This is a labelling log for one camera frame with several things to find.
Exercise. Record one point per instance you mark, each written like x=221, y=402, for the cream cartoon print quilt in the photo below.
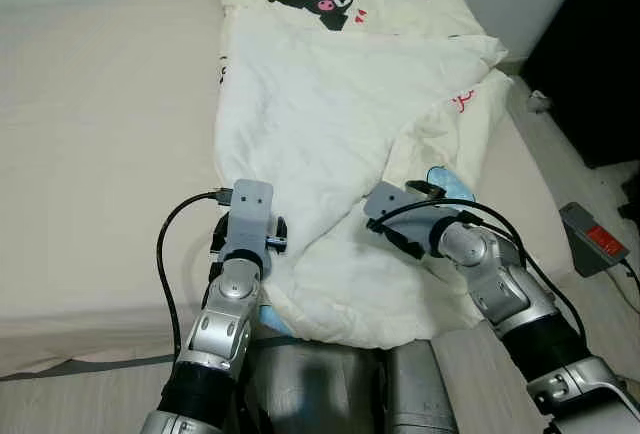
x=330, y=124

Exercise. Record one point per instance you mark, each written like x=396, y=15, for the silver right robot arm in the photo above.
x=510, y=294

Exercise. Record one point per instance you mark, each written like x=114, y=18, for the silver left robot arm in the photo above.
x=215, y=334

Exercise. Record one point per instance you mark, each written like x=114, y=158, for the silver right robot leg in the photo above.
x=420, y=394

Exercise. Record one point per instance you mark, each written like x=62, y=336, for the silver robot leg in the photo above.
x=300, y=384
x=420, y=394

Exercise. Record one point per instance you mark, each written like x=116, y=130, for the silver left robot leg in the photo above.
x=300, y=384

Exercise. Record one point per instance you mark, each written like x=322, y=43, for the grey box with red label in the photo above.
x=595, y=239

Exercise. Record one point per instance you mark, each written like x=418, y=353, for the beige mattress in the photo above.
x=100, y=154

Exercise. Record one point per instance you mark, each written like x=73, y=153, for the small crumpled grey object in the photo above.
x=541, y=102

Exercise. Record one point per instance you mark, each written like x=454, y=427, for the dark blue bed base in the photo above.
x=80, y=366

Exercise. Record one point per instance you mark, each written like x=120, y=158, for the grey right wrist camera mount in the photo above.
x=395, y=204

